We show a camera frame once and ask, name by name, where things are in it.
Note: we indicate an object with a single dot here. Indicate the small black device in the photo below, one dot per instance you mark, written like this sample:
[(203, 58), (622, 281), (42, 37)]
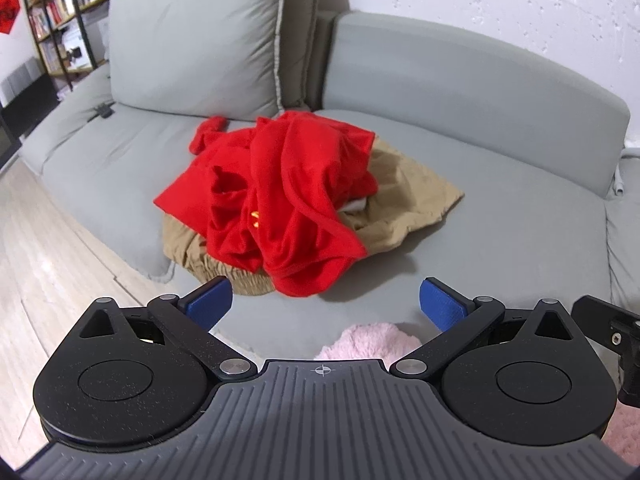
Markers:
[(103, 111)]

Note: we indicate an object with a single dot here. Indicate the puffy grey armrest cushion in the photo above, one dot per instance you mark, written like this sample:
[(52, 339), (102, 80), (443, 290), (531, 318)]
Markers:
[(625, 240)]

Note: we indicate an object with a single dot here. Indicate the white cloth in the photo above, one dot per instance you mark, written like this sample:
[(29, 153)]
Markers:
[(356, 205)]

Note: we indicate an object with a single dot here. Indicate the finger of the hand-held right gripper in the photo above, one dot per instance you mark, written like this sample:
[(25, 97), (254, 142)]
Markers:
[(600, 310)]

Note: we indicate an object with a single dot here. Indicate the bookshelf with books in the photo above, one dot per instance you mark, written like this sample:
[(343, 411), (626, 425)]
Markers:
[(55, 15)]

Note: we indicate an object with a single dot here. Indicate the red pants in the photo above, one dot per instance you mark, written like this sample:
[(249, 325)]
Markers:
[(207, 132)]

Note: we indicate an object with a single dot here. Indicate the grey sofa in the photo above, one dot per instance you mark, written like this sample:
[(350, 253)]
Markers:
[(500, 210)]

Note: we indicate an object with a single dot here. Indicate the pink fluffy pajamas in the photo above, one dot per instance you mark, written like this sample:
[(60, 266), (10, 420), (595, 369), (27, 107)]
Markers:
[(370, 342)]

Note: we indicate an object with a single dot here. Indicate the large grey cushion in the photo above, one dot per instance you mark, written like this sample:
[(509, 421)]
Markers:
[(200, 35)]

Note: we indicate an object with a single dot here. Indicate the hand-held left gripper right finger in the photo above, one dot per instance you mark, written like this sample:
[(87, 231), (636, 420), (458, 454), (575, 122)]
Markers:
[(442, 305)]

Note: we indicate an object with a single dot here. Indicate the red wall decoration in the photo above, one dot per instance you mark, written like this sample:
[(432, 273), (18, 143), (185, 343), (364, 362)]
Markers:
[(7, 12)]

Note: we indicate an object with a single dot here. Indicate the grey wall switch panel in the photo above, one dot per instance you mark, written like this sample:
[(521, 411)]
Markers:
[(17, 80)]

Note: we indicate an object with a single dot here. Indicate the dark low cabinet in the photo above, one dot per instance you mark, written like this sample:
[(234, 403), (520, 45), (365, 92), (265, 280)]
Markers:
[(30, 120)]

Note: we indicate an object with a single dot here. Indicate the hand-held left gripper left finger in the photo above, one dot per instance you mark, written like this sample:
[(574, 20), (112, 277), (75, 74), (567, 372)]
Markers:
[(210, 305)]

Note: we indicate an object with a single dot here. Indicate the khaki pants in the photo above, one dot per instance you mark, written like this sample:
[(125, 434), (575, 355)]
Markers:
[(400, 195)]

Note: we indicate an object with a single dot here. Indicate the red long-sleeve shirt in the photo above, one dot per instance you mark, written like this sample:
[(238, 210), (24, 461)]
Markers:
[(300, 185)]

